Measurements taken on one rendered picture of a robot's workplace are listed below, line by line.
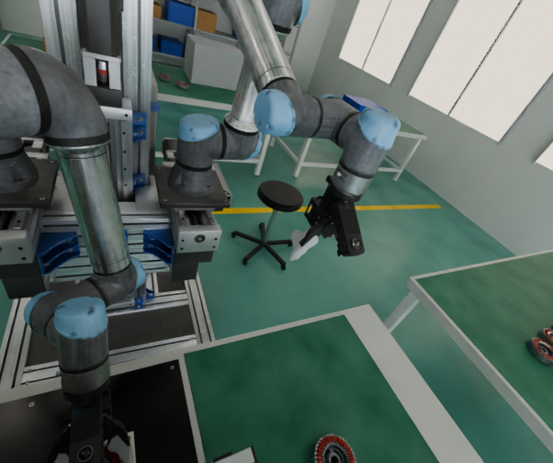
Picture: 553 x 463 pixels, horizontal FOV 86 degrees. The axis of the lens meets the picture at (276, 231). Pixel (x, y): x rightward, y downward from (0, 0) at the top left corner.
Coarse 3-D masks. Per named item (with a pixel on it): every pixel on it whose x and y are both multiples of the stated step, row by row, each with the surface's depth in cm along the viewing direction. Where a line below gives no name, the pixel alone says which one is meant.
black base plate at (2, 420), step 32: (128, 384) 74; (160, 384) 76; (0, 416) 63; (32, 416) 64; (64, 416) 66; (128, 416) 69; (160, 416) 71; (0, 448) 59; (32, 448) 61; (160, 448) 66; (192, 448) 68
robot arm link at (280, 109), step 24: (240, 0) 57; (240, 24) 57; (264, 24) 56; (264, 48) 54; (264, 72) 53; (288, 72) 53; (264, 96) 50; (288, 96) 50; (312, 96) 55; (264, 120) 51; (288, 120) 51; (312, 120) 53
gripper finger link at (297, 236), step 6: (294, 234) 69; (300, 234) 68; (294, 240) 68; (300, 240) 67; (312, 240) 65; (294, 246) 68; (300, 246) 65; (306, 246) 66; (294, 252) 67; (300, 252) 66; (294, 258) 68
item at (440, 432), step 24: (336, 312) 115; (360, 312) 119; (240, 336) 95; (360, 336) 109; (384, 336) 113; (144, 360) 82; (168, 360) 84; (384, 360) 104; (408, 360) 107; (48, 384) 71; (408, 384) 100; (192, 408) 76; (408, 408) 93; (432, 408) 96; (432, 432) 90; (456, 432) 92; (456, 456) 86
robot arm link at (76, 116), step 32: (64, 64) 43; (64, 96) 42; (64, 128) 45; (96, 128) 48; (64, 160) 49; (96, 160) 50; (96, 192) 52; (96, 224) 55; (96, 256) 59; (128, 256) 63; (96, 288) 60; (128, 288) 65
